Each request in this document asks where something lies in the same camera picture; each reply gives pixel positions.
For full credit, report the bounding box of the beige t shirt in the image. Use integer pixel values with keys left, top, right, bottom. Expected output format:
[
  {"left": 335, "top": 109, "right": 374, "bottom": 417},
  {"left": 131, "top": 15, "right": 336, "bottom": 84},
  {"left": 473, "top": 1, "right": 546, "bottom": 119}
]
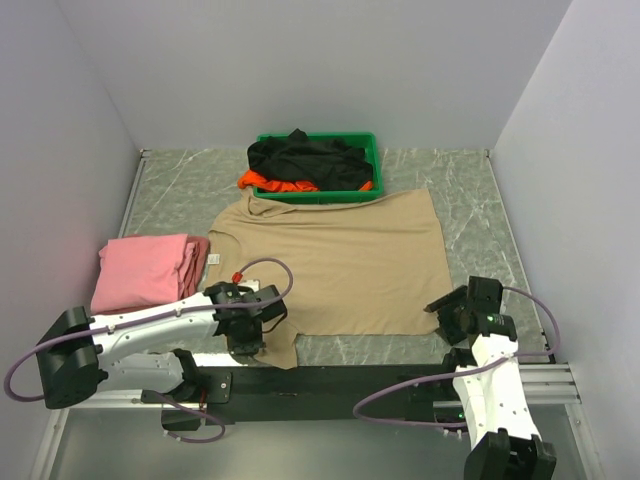
[{"left": 205, "top": 189, "right": 452, "bottom": 369}]

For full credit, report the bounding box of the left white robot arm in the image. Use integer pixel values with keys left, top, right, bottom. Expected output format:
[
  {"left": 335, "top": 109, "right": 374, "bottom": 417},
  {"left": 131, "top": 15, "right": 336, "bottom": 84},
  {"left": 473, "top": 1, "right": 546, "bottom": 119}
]
[{"left": 36, "top": 282, "right": 287, "bottom": 410}]

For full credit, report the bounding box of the green plastic bin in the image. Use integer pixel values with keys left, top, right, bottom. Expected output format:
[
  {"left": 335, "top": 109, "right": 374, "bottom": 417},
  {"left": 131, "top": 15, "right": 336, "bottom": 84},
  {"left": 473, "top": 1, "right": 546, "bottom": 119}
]
[{"left": 246, "top": 132, "right": 384, "bottom": 205}]

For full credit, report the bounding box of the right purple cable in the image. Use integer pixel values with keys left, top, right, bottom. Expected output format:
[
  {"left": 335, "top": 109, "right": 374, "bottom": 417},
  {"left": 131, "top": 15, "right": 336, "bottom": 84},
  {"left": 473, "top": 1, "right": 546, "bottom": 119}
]
[{"left": 352, "top": 286, "right": 562, "bottom": 436}]

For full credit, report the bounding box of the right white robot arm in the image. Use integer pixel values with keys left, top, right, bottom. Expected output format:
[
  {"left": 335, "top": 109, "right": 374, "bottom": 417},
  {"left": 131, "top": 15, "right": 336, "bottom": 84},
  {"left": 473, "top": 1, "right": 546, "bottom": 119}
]
[{"left": 425, "top": 276, "right": 557, "bottom": 479}]

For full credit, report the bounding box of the aluminium rail frame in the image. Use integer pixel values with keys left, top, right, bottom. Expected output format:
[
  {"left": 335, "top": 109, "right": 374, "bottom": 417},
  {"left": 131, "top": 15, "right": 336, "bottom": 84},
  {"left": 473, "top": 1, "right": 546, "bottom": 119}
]
[{"left": 30, "top": 148, "right": 604, "bottom": 479}]

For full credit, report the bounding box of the light pink folded t shirt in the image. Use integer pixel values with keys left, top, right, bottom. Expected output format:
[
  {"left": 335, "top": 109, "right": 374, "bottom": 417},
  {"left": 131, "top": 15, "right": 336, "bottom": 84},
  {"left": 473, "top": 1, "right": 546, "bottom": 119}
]
[{"left": 90, "top": 234, "right": 200, "bottom": 314}]

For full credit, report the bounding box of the orange t shirt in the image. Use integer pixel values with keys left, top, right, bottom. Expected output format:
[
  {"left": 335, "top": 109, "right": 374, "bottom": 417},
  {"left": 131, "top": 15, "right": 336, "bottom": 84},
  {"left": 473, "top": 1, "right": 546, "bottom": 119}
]
[{"left": 237, "top": 170, "right": 374, "bottom": 193}]

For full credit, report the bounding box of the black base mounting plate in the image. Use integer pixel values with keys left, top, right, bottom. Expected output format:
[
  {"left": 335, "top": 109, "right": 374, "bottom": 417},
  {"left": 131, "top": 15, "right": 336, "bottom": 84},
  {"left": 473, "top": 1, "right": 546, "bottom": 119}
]
[{"left": 168, "top": 365, "right": 464, "bottom": 424}]

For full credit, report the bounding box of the black t shirt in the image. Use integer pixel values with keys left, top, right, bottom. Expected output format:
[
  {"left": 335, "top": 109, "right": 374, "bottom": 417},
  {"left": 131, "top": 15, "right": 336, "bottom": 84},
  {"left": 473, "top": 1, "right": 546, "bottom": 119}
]
[{"left": 245, "top": 129, "right": 374, "bottom": 183}]

